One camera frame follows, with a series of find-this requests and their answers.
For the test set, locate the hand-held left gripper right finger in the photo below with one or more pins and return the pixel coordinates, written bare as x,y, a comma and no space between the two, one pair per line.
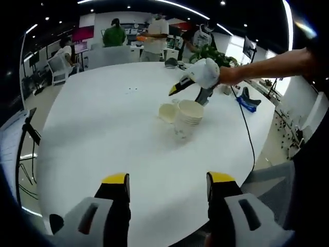
231,218

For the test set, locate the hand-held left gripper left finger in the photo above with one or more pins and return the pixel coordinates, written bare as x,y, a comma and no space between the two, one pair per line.
102,218

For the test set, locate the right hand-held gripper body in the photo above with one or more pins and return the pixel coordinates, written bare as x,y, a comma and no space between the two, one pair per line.
207,73

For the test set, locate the cluster of white paper cups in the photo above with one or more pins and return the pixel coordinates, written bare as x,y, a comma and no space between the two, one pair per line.
189,115

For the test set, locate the white paper cup green print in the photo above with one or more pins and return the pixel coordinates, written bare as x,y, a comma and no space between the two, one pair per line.
167,113

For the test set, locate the person's right hand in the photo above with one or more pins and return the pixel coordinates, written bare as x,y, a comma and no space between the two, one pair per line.
230,76

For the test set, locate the green potted plant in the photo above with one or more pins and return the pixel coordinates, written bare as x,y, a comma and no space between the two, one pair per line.
213,55

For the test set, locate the small beige jar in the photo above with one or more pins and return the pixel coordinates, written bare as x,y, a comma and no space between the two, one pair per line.
226,89

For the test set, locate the black curved object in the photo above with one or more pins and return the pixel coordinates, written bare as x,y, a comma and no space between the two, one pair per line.
247,93

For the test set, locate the blue packet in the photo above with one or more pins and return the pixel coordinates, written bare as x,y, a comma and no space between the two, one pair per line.
248,105

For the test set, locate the black oval device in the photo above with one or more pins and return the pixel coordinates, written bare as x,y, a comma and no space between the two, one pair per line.
55,223

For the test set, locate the black desk monitor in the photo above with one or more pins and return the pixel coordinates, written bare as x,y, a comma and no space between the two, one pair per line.
249,46

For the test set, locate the grey mesh office chair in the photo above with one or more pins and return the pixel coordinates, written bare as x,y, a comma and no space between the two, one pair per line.
272,185

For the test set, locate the white table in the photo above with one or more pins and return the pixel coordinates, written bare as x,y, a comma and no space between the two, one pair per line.
115,144

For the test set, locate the person's black shirt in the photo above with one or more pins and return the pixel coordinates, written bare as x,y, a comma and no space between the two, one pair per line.
316,159

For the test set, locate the small pale screen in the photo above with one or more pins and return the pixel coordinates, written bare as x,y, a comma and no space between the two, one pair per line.
81,48

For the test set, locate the pink monitor screen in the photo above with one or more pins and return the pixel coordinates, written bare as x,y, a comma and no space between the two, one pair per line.
82,34

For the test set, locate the black tripod stand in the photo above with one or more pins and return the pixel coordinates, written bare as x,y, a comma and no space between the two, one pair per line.
27,128

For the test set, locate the white office chair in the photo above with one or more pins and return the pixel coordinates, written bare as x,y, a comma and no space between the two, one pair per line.
59,70

